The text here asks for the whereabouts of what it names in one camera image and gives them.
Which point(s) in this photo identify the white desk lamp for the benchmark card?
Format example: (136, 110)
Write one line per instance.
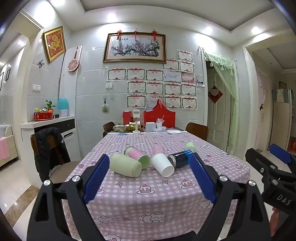
(136, 115)

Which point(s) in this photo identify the red diamond door decoration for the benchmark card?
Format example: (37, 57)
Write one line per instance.
(215, 94)

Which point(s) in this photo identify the glass food container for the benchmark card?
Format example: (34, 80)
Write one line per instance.
(119, 128)

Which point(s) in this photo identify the red hanging knot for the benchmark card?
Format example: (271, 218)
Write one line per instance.
(135, 33)
(119, 34)
(153, 34)

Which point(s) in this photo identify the red and gold framed picture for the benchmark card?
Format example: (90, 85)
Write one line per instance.
(54, 44)

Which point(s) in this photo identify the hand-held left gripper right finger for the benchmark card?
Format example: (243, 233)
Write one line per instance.
(204, 179)

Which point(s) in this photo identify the green lace curtain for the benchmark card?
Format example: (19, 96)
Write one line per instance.
(231, 92)

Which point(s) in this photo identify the wall of award certificates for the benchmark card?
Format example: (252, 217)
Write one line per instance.
(157, 88)

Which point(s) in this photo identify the white leaning board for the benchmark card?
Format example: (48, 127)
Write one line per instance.
(68, 92)

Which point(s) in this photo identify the white wall socket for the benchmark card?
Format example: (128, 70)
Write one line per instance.
(109, 86)

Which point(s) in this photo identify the brown chair with jacket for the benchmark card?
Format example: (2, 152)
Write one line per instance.
(66, 171)

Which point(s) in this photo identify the pink towel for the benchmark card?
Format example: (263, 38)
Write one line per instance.
(3, 148)

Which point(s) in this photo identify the white box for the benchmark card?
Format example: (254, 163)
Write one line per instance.
(150, 126)

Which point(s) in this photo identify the light green cup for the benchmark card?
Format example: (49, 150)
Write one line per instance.
(124, 165)

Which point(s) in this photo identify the white light switch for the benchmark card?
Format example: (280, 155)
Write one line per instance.
(36, 88)

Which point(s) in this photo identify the round hanging wall ornament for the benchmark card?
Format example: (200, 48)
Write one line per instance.
(105, 108)

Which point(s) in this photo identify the round pink hanging ornament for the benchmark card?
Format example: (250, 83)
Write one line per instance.
(73, 64)

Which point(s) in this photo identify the white paper cup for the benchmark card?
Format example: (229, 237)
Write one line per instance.
(160, 163)

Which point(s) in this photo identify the black and blue cup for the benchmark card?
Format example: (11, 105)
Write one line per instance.
(180, 158)

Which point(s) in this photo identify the small potted plant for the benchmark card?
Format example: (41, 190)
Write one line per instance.
(49, 106)

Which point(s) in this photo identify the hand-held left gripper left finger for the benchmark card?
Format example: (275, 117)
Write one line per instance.
(96, 179)

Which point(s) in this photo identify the framed plum blossom picture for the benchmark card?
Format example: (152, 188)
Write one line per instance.
(135, 47)

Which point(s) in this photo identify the brown wooden chair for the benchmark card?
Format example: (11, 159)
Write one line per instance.
(196, 131)
(108, 128)

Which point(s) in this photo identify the small red gift bag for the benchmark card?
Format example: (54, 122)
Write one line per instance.
(126, 118)

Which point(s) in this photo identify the blue and white humidifier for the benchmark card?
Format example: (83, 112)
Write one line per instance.
(63, 106)

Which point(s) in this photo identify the white door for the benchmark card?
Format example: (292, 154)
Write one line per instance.
(218, 120)

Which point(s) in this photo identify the butterfly wall decoration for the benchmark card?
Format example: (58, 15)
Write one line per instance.
(41, 63)

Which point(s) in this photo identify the white cup with straws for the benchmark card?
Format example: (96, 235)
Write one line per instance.
(159, 125)

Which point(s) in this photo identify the small wall photo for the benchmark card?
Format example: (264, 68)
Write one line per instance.
(200, 83)

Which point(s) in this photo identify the black framed wall picture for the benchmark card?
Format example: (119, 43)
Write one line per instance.
(8, 73)
(1, 81)

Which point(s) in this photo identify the small green cup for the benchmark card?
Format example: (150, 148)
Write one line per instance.
(190, 146)

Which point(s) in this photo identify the beige sofa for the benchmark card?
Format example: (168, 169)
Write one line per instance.
(10, 143)

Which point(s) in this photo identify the black jacket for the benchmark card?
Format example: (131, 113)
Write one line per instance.
(42, 148)

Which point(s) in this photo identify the pink and green cup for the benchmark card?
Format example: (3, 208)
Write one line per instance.
(135, 154)

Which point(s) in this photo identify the white counter cabinet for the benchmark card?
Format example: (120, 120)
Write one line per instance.
(69, 134)

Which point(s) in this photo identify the pink checked tablecloth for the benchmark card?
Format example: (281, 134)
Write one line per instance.
(138, 208)

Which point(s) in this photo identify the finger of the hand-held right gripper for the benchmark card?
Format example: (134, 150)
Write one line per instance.
(256, 160)
(281, 155)

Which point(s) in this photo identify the red basket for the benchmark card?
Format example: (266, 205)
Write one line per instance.
(43, 116)

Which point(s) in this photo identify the red box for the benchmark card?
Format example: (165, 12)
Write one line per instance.
(293, 143)

